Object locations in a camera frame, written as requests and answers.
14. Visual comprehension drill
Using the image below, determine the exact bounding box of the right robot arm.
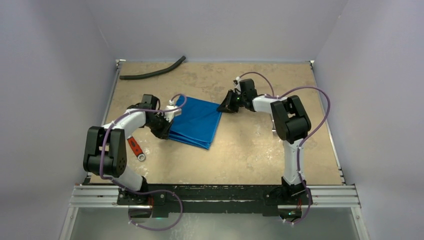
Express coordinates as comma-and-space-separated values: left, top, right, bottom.
216, 77, 312, 204

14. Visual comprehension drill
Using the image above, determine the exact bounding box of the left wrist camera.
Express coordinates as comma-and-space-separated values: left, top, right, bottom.
163, 100, 182, 122

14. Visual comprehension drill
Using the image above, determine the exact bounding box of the red handled wrench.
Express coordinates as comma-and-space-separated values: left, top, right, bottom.
127, 135, 146, 162

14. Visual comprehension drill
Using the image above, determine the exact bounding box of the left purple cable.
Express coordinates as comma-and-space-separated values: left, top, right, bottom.
99, 93, 188, 232

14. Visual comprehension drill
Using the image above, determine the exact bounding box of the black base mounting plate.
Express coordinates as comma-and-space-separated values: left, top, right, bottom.
117, 183, 312, 218

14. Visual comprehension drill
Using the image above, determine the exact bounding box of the blue cloth napkin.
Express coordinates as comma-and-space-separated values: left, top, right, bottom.
168, 96, 222, 150

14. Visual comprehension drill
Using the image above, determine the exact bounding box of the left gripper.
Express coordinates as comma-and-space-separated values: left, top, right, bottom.
145, 112, 174, 140

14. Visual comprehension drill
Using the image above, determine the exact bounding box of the aluminium frame rail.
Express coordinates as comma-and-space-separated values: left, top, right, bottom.
69, 184, 360, 210

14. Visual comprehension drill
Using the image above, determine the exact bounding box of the black foam hose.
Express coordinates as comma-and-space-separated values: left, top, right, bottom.
119, 55, 187, 81

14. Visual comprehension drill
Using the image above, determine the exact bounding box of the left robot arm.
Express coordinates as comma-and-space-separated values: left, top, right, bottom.
83, 94, 182, 205

